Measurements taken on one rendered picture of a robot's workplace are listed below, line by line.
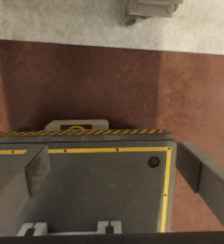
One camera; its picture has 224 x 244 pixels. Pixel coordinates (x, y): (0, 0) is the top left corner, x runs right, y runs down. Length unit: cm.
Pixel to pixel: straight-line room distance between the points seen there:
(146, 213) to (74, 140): 36
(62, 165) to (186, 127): 62
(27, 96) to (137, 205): 66
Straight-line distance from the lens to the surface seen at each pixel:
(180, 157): 17
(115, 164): 55
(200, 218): 125
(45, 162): 17
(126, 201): 63
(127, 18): 79
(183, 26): 89
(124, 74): 80
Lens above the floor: 81
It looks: 75 degrees down
